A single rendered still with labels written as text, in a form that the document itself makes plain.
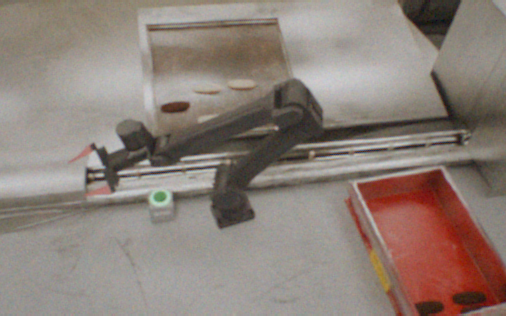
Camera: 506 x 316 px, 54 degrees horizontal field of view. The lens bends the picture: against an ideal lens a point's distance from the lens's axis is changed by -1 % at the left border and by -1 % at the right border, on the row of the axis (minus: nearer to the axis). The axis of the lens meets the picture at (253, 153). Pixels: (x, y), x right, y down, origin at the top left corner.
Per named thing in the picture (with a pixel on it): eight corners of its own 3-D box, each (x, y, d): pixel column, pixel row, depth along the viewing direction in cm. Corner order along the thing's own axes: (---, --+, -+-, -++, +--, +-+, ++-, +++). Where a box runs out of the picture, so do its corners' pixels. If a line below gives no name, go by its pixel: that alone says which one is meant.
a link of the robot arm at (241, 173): (337, 130, 113) (336, 100, 119) (291, 102, 107) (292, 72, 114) (228, 212, 141) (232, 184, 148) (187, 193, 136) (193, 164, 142)
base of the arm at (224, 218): (218, 229, 146) (256, 218, 150) (219, 214, 140) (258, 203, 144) (209, 206, 151) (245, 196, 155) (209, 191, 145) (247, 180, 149)
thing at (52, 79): (56, 339, 202) (-11, 236, 139) (26, 139, 269) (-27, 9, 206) (420, 217, 254) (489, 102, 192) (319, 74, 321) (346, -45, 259)
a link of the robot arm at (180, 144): (307, 121, 111) (307, 89, 118) (295, 105, 107) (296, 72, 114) (160, 174, 130) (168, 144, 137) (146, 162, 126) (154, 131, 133)
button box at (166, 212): (149, 230, 148) (146, 209, 140) (148, 208, 153) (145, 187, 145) (177, 227, 150) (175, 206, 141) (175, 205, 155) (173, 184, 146)
